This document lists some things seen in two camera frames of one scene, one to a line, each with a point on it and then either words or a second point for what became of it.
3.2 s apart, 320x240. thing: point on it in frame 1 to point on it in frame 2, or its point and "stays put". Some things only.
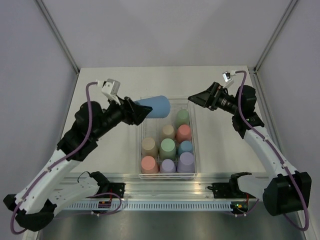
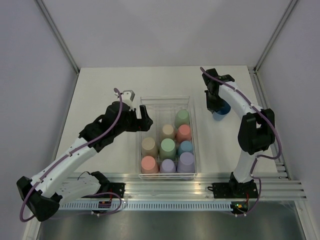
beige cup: (149, 147) stays put
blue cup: (160, 105) to (220, 114)
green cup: (167, 150) stays put
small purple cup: (167, 166) stays put
